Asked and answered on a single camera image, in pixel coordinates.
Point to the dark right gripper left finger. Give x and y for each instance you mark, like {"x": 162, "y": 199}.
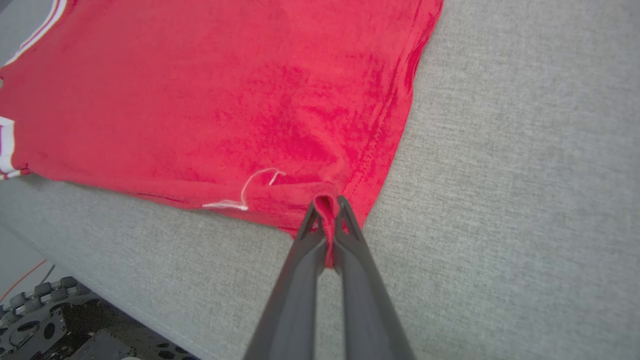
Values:
{"x": 295, "y": 295}

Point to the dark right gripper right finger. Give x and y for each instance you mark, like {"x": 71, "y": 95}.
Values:
{"x": 365, "y": 295}

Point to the red and white garment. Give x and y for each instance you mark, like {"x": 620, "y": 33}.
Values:
{"x": 215, "y": 100}

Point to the black wheeled robot base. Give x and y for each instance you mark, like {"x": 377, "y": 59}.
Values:
{"x": 65, "y": 325}

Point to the grey fabric sofa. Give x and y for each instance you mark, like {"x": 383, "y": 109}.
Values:
{"x": 500, "y": 200}

